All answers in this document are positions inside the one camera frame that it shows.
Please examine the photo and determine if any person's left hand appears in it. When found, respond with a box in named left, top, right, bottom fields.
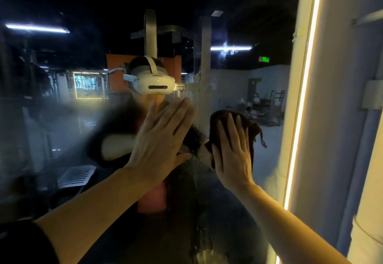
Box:
left=124, top=97, right=197, bottom=185

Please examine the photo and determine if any white round pillar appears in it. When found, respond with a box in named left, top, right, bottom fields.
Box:
left=346, top=126, right=383, bottom=264

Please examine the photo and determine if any large wall mirror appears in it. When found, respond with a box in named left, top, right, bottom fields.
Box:
left=0, top=0, right=319, bottom=264

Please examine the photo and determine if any grey vertical conduit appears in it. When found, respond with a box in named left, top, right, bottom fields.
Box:
left=334, top=44, right=383, bottom=257

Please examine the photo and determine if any person's right hand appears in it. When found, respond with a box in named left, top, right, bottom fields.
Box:
left=211, top=112, right=257, bottom=193

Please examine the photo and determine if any white wall junction box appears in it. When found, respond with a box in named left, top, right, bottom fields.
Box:
left=360, top=79, right=383, bottom=111

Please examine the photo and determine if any person's right forearm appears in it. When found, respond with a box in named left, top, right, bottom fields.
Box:
left=235, top=183, right=353, bottom=264

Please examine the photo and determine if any dark brown cleaning cloth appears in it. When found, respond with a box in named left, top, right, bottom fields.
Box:
left=205, top=109, right=268, bottom=169

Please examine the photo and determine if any person's left forearm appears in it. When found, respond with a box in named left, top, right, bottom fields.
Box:
left=35, top=165, right=164, bottom=264

